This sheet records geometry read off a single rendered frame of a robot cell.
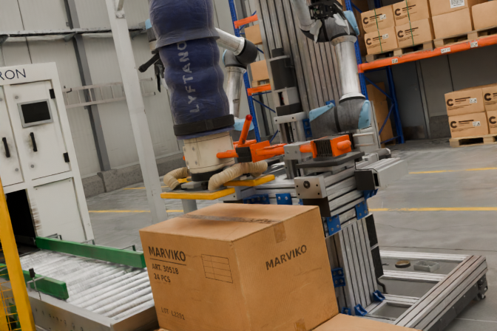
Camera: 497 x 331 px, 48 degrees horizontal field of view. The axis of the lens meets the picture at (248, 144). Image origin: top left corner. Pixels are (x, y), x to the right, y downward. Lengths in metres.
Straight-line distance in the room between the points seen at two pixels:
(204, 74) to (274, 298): 0.79
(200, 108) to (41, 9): 10.74
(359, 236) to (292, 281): 1.04
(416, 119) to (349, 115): 8.66
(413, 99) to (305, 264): 9.18
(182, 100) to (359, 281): 1.41
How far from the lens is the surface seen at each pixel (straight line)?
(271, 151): 1.74
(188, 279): 2.02
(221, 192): 1.87
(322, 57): 2.75
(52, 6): 12.71
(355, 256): 2.85
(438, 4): 9.36
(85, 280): 3.37
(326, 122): 2.40
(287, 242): 1.88
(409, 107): 11.05
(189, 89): 1.95
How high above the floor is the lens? 1.35
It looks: 4 degrees down
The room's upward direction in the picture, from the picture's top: 11 degrees counter-clockwise
